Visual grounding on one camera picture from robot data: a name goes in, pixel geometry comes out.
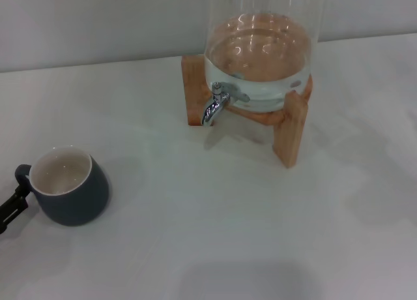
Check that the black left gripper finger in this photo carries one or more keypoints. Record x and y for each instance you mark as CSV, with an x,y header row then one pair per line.
x,y
14,205

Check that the black ceramic cup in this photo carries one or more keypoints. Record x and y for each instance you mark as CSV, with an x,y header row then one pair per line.
x,y
81,202

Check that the chrome faucet tap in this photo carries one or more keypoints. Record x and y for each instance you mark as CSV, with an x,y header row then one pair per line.
x,y
213,106

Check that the wooden dispenser stand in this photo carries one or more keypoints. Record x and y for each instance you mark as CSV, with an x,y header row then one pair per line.
x,y
294,133

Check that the glass water dispenser jar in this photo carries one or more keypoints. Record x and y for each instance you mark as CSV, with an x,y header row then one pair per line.
x,y
260,52

